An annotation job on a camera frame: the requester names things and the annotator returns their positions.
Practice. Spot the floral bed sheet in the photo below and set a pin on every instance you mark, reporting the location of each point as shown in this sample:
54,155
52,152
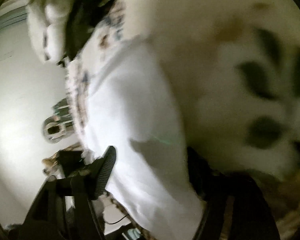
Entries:
233,68

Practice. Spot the black garment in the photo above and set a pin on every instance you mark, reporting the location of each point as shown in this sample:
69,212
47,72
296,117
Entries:
78,18

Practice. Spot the white t-shirt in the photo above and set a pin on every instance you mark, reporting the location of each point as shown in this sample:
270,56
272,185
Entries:
130,106

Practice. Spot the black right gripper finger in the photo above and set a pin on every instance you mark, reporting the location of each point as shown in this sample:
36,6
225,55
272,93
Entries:
63,208

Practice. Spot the beige undergarment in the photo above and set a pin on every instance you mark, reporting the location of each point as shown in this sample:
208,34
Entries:
46,21

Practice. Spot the white mug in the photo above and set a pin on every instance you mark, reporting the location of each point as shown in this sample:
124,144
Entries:
53,130

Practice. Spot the green wire rack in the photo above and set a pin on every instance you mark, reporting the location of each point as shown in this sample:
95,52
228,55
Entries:
62,111

